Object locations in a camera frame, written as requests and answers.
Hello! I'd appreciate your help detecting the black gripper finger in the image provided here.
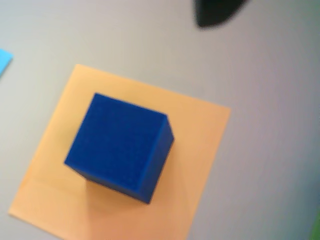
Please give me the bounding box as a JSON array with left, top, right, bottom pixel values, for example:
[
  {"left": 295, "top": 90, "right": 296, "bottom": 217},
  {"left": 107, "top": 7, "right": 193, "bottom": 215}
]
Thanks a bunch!
[{"left": 193, "top": 0, "right": 249, "bottom": 29}]

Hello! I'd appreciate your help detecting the small blue cube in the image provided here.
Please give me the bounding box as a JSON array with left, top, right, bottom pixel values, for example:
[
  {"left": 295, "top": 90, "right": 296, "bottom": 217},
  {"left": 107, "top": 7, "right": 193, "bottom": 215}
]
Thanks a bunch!
[{"left": 63, "top": 92, "right": 175, "bottom": 206}]

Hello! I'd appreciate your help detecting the orange paper square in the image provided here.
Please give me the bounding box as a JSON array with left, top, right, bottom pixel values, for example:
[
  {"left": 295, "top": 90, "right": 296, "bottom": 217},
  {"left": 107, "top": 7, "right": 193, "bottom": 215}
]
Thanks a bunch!
[{"left": 7, "top": 63, "right": 232, "bottom": 240}]

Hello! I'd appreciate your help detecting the light blue paper square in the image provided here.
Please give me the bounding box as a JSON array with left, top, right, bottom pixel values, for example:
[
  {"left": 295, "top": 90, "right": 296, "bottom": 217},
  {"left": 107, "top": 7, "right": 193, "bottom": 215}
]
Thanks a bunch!
[{"left": 0, "top": 48, "right": 14, "bottom": 79}]

